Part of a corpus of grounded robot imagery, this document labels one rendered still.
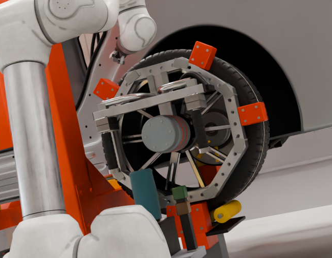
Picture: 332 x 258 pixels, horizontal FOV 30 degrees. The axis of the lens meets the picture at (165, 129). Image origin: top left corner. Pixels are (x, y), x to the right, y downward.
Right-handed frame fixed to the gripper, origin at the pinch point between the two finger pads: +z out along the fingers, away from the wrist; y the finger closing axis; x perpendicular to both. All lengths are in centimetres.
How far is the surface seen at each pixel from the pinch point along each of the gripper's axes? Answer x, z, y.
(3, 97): 27, 346, 34
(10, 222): 1, 321, -75
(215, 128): -42.5, -6.4, -20.7
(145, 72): -12.2, -2.6, -4.4
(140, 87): -13.8, 8.1, -8.1
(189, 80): -20.8, -30.5, -11.1
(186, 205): -23, -40, -54
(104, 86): 0.4, 8.1, -11.1
